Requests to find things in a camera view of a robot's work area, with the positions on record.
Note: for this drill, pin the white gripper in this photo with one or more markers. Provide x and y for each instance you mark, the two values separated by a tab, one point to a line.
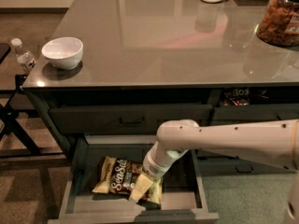
153	167

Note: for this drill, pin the dark top right drawer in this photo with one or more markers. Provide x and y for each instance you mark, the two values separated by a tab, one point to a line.
265	104

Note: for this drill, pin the open grey middle drawer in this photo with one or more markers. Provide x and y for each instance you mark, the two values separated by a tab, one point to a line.
183	199

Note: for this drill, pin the clear plastic water bottle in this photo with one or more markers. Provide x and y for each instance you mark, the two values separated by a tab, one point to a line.
24	56

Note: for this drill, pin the dark counter cabinet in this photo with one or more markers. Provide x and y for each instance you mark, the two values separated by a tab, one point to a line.
149	52

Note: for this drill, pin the dark drawer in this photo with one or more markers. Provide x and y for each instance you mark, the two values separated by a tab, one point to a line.
123	119
265	104
221	165

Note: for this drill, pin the clear jar of nuts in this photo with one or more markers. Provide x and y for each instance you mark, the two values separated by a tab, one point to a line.
280	23

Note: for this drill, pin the white ceramic bowl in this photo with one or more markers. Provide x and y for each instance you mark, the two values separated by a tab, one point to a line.
63	52

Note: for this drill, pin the dark snack bag in drawer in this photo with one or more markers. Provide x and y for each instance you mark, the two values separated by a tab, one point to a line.
236	96

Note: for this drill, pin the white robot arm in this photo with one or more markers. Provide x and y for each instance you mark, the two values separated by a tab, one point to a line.
273	143

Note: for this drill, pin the black side table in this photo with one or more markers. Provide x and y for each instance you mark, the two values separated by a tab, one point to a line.
16	103

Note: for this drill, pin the brown chip bag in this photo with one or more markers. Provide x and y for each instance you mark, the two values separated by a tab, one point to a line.
118	176

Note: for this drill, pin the dark bottom right drawer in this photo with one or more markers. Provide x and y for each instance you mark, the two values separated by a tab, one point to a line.
221	165

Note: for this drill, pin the dark top left drawer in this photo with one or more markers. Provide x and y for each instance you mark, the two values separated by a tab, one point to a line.
123	119

